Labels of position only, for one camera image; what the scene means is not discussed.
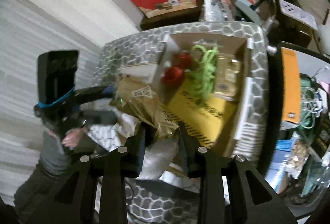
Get white power strip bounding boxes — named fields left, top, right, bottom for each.
left=278, top=0, right=317, bottom=30

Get red cable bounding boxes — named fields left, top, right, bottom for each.
left=162, top=53, right=194, bottom=88

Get orange book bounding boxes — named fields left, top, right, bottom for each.
left=280, top=47, right=302, bottom=124

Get person's dark trousers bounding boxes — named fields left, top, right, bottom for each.
left=13, top=162, right=78, bottom=224

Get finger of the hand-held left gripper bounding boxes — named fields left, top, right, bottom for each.
left=80, top=108, right=121, bottom=132
left=75, top=84, right=116, bottom=106

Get white curtain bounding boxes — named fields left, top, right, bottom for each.
left=0, top=0, right=145, bottom=152

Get gold packet with white label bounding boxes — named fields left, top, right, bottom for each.
left=214, top=55, right=243, bottom=101

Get white cable bundle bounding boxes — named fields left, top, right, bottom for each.
left=299, top=66, right=330, bottom=132

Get yellow envelope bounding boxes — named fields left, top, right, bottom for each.
left=162, top=83, right=239, bottom=148

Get blue box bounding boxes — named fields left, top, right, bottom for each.
left=265, top=147, right=289, bottom=188

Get clear plastic bag of items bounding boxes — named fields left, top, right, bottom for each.
left=204, top=0, right=240, bottom=23

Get person's left hand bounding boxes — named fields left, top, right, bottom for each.
left=62, top=127, right=89, bottom=151

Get clear bag of nuts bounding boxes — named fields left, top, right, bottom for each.
left=286, top=136, right=310, bottom=178

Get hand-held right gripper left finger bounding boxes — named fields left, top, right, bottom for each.
left=49, top=124, right=147, bottom=224

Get green cable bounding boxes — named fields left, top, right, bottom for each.
left=184, top=45, right=219, bottom=101

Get white cardboard box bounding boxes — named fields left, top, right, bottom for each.
left=120, top=32, right=258, bottom=155

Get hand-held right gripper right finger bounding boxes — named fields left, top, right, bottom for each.
left=179, top=122, right=297, bottom=224

